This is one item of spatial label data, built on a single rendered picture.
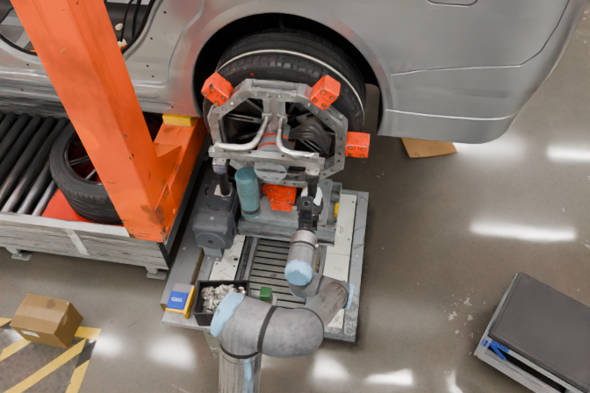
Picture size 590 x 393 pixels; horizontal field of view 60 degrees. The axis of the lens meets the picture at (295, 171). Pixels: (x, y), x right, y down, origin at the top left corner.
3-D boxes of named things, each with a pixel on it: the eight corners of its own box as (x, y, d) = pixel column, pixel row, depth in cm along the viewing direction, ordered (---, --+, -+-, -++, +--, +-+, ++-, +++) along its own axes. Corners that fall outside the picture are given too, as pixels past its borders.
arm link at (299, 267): (284, 285, 175) (282, 270, 167) (290, 253, 183) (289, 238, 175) (311, 289, 174) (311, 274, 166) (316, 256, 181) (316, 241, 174)
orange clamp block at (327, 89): (326, 96, 191) (341, 82, 184) (323, 111, 186) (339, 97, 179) (311, 87, 188) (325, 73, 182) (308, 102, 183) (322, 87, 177)
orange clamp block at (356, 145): (346, 142, 208) (368, 145, 207) (344, 157, 203) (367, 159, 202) (347, 130, 202) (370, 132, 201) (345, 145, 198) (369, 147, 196)
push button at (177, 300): (189, 295, 206) (188, 292, 204) (183, 311, 201) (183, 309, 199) (172, 292, 206) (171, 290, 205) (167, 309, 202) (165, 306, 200)
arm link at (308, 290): (314, 305, 183) (314, 289, 173) (284, 296, 186) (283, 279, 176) (323, 283, 188) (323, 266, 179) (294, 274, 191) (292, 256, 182)
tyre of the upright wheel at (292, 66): (327, 160, 255) (396, 67, 205) (320, 197, 240) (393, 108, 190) (200, 109, 242) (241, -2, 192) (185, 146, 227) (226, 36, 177)
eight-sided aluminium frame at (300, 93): (343, 181, 225) (350, 86, 183) (341, 193, 221) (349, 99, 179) (223, 167, 232) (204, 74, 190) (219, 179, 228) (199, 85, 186)
